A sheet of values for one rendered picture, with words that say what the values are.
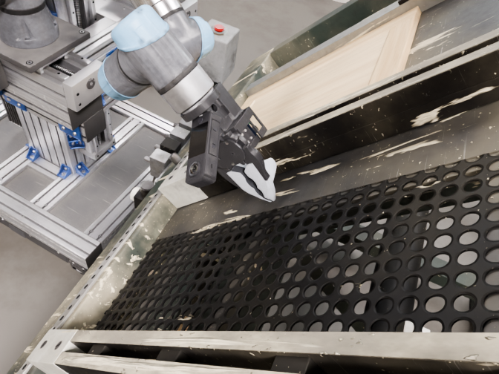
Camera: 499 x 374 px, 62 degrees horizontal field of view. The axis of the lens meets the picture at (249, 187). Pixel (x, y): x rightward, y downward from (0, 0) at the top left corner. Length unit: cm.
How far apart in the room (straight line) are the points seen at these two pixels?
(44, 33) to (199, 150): 76
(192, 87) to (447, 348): 47
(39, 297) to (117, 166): 65
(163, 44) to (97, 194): 140
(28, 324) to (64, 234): 38
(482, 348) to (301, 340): 15
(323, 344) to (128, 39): 47
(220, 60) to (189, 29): 80
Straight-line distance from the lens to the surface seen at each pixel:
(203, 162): 61
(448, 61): 66
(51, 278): 202
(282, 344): 40
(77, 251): 179
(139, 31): 63
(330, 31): 146
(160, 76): 63
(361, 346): 35
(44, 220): 190
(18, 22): 128
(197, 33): 80
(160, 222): 103
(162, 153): 134
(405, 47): 94
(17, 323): 197
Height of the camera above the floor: 174
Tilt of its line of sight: 50 degrees down
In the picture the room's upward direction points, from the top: 14 degrees clockwise
